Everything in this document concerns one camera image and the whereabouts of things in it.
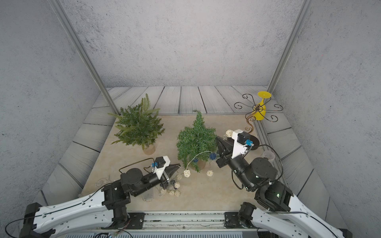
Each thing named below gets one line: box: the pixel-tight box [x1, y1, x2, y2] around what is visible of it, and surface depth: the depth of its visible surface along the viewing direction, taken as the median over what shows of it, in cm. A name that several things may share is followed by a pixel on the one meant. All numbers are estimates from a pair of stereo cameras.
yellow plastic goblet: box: [252, 90, 272, 121], surface depth 83 cm
